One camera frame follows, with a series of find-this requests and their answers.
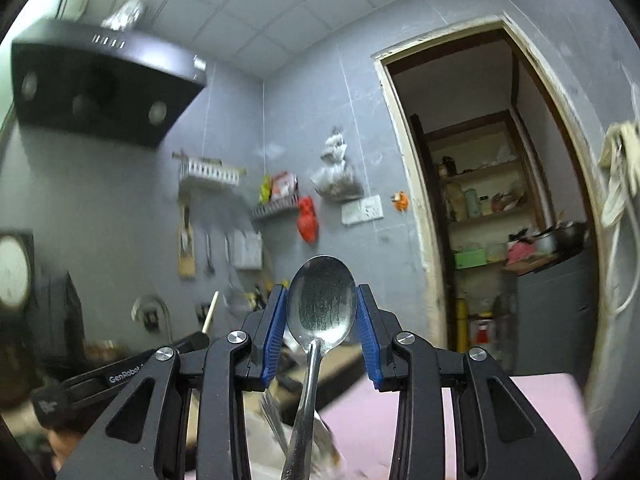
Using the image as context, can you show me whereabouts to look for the white door frame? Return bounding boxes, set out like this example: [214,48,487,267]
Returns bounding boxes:
[372,16,616,401]

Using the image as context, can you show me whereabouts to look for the wooden shelf unit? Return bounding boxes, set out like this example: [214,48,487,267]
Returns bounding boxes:
[420,110,556,281]

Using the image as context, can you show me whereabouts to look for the small steel pot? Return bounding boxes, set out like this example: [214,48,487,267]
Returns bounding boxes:
[532,232,558,256]

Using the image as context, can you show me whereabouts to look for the pink rag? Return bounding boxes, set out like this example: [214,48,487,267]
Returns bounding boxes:
[506,241,536,266]

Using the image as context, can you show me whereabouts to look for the yellow roll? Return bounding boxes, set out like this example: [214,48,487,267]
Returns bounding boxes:
[456,299,471,351]

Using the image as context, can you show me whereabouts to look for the red and white bottle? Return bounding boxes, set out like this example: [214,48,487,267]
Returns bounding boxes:
[472,317,496,346]

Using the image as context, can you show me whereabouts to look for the steel faucet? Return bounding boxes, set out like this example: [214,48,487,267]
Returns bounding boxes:
[131,296,173,341]

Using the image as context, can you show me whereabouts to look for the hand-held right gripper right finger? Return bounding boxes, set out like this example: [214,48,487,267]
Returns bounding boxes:
[355,284,583,480]

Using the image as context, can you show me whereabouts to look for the person's left hand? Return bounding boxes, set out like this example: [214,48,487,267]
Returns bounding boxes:
[47,424,92,474]

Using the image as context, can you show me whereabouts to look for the hanging wooden knife board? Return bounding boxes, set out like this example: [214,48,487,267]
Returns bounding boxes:
[178,207,197,281]

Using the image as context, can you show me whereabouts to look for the black cooking pot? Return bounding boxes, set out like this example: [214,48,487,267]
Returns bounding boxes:
[552,222,588,248]

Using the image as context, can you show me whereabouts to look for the pink cloth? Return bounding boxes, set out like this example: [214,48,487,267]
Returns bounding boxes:
[185,372,591,480]

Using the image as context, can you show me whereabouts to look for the red plastic bag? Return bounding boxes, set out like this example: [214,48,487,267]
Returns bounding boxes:
[297,196,319,244]

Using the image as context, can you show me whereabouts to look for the clear plastic bag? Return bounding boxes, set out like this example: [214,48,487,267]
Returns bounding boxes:
[310,127,364,203]

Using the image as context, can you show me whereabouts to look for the light wooden chopstick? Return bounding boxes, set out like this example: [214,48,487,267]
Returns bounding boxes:
[201,290,221,335]

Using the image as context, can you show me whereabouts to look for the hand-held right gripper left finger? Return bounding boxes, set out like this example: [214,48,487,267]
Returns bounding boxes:
[59,284,291,480]

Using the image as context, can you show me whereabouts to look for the green box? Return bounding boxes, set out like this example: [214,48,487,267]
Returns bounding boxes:
[454,249,488,268]

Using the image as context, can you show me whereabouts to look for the steel spoon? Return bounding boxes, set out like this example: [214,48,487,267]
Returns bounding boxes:
[280,255,358,480]

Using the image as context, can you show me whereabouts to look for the cream rubber gloves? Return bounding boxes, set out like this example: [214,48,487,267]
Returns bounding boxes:
[600,120,640,228]

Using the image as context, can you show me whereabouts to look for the white plastic utensil holder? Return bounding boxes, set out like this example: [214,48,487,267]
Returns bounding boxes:
[242,395,347,480]

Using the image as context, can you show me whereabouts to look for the white wall box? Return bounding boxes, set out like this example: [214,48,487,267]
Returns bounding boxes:
[232,230,263,270]

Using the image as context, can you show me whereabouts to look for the black range hood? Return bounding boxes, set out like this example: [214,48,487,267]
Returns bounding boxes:
[11,19,208,150]

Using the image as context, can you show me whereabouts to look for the white wall outlet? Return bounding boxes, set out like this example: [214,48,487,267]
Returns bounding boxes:
[342,197,385,225]

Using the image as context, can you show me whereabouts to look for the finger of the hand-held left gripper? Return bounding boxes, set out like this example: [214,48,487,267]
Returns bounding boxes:
[172,332,211,356]

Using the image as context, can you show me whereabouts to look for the green jar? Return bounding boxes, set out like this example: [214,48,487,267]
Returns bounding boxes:
[462,187,482,218]

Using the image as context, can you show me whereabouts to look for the white wall basket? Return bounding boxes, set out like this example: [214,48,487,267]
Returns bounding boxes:
[172,151,246,188]

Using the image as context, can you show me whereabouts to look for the grey cabinet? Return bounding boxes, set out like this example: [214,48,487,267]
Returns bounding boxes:
[515,247,601,376]

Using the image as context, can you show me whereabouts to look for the steel fork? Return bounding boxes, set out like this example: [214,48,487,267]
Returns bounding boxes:
[259,391,282,443]
[270,400,293,457]

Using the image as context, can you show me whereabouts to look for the red snack packet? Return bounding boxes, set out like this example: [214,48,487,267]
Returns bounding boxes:
[272,172,298,198]

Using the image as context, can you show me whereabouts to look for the grey metal wall shelf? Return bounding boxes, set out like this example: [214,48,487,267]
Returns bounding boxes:
[250,192,301,221]

